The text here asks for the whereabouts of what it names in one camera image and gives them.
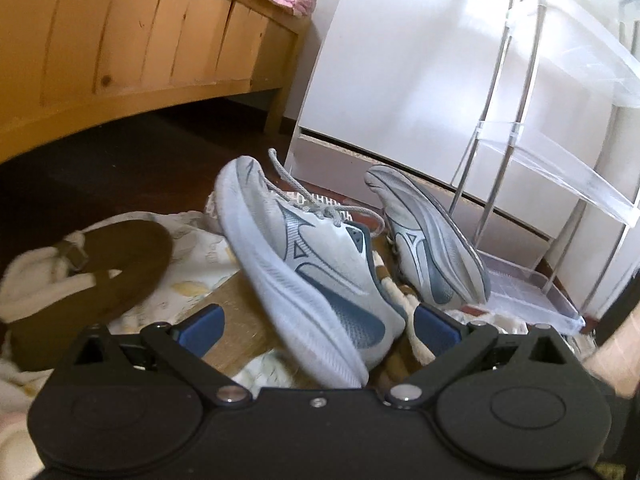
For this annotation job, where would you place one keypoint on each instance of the wooden bed frame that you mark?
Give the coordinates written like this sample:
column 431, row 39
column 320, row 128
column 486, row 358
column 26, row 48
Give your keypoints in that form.
column 125, row 35

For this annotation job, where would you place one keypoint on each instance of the floral white floor mat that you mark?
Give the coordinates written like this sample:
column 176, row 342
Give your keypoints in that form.
column 200, row 255

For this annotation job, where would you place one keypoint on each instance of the brown fleece-lined slipper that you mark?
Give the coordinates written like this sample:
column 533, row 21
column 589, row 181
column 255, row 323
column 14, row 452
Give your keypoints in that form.
column 125, row 255

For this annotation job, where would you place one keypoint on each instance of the clear plastic shoe rack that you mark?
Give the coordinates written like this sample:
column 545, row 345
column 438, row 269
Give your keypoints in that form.
column 550, row 170

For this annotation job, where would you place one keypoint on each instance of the white cabinet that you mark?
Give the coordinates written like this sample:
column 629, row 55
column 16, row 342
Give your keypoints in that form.
column 400, row 60

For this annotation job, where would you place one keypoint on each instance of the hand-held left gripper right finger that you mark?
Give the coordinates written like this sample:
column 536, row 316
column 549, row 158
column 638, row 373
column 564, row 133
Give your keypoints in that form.
column 436, row 330

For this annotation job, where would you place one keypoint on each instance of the white and blue sneaker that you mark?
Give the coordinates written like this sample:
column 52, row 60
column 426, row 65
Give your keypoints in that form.
column 425, row 240
column 310, row 260

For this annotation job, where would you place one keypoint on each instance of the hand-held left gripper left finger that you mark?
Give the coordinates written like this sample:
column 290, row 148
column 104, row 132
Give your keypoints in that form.
column 206, row 326

